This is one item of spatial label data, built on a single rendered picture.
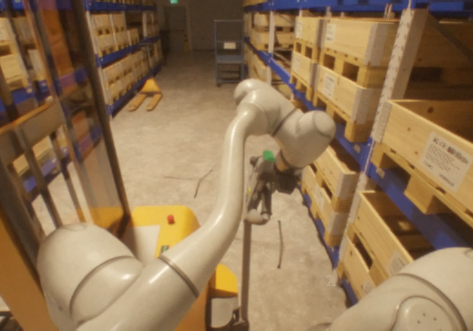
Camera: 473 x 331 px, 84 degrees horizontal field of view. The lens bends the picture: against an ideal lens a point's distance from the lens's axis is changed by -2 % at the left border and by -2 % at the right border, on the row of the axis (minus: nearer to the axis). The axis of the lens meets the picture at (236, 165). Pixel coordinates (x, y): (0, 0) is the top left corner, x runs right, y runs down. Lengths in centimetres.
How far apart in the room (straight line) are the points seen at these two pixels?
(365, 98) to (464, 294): 139
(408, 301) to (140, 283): 37
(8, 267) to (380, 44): 183
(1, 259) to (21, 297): 17
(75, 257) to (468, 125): 184
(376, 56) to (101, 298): 163
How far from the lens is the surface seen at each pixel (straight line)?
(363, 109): 179
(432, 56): 193
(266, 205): 93
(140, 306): 46
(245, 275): 142
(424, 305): 44
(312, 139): 68
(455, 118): 182
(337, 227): 222
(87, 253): 53
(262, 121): 70
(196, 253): 49
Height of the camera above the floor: 189
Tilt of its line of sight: 30 degrees down
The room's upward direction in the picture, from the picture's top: straight up
